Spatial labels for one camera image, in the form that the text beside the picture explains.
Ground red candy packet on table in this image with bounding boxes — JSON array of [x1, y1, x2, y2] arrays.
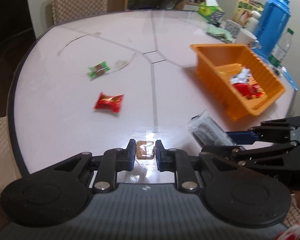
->
[[94, 93, 124, 113]]

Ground small red candy packet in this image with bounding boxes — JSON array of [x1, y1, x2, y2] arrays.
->
[[251, 83, 263, 98]]

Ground green tissue box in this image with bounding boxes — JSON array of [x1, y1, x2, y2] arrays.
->
[[198, 0, 225, 22]]

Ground green wrapped candy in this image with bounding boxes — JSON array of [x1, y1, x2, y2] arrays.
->
[[88, 61, 110, 80]]

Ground silver foil snack bag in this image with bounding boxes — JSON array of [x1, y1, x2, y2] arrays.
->
[[230, 67, 253, 85]]

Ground blue toothpaste tube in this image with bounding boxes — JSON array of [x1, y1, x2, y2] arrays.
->
[[281, 66, 298, 91]]

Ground quilted beige chair near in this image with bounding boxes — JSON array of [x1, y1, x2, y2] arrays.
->
[[0, 117, 21, 196]]

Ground green cleaning cloth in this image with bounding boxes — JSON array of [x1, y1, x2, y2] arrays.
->
[[206, 25, 234, 43]]

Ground large red snack packet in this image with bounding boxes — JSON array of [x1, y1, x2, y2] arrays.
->
[[232, 83, 255, 99]]

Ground blue thermos flask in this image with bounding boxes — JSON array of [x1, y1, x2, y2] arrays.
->
[[254, 0, 291, 58]]

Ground white cartoon mug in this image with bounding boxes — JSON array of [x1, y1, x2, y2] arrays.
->
[[235, 28, 260, 49]]

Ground black white snack sachet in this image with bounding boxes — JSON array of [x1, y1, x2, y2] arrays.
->
[[186, 111, 236, 147]]

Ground clear plastic water bottle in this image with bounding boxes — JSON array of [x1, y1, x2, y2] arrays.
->
[[268, 28, 294, 67]]

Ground walnut drink carton box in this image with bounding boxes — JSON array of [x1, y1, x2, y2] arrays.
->
[[232, 0, 264, 27]]

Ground patterned grey mug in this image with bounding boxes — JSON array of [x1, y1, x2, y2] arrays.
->
[[224, 20, 242, 39]]

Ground clear brown biscuit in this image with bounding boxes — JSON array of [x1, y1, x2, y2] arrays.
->
[[132, 129, 158, 167]]

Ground orange plastic tray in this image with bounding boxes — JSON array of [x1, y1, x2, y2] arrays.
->
[[190, 44, 286, 120]]

